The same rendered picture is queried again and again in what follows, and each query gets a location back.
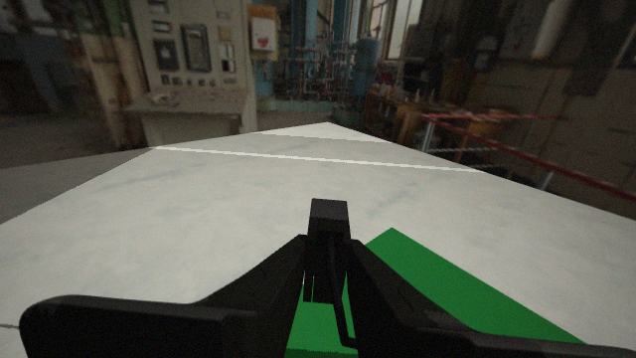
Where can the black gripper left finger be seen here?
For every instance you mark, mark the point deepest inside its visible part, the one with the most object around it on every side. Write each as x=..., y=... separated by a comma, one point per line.
x=250, y=317

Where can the green circuit board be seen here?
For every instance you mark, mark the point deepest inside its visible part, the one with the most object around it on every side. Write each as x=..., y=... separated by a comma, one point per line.
x=314, y=332

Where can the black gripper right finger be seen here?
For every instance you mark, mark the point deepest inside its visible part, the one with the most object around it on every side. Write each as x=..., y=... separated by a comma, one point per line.
x=392, y=319

